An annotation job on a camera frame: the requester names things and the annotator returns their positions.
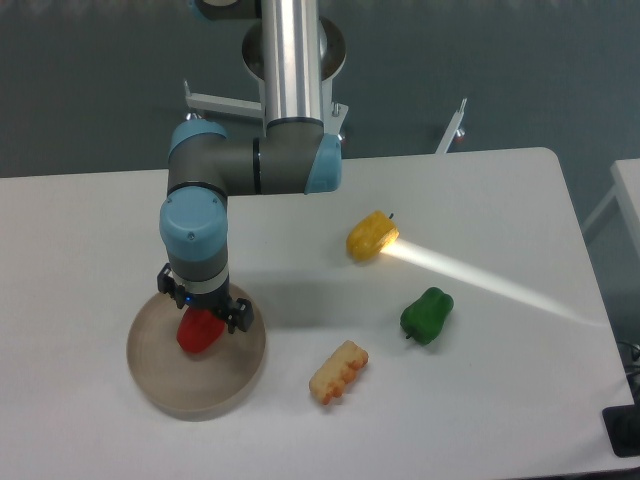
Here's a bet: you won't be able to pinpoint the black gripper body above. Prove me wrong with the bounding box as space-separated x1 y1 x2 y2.
173 279 230 318

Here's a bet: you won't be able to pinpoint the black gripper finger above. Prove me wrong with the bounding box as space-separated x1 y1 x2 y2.
212 297 253 334
157 263 186 306

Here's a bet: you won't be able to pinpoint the red toy bell pepper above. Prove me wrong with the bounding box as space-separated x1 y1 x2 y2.
176 307 225 354

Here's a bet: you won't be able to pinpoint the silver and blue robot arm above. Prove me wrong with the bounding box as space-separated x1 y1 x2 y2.
157 1 342 332

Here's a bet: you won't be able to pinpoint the beige round plate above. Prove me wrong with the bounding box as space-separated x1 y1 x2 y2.
126 293 267 421

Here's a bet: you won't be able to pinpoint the yellow toy bell pepper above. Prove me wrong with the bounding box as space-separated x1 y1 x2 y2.
346 210 399 262

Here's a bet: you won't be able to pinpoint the green toy bell pepper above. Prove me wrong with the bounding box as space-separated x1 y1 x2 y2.
400 287 454 345

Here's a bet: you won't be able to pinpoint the orange toy waffle piece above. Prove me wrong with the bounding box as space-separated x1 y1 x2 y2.
309 340 369 405

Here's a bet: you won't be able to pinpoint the black device at table edge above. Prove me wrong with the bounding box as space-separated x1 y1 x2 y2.
602 404 639 458

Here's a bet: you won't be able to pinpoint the white side table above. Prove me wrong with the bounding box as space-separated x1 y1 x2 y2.
581 159 639 249

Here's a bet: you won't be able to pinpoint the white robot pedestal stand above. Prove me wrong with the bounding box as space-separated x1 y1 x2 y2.
181 14 470 161

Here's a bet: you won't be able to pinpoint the black cables at right edge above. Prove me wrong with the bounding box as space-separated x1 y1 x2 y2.
617 339 640 401

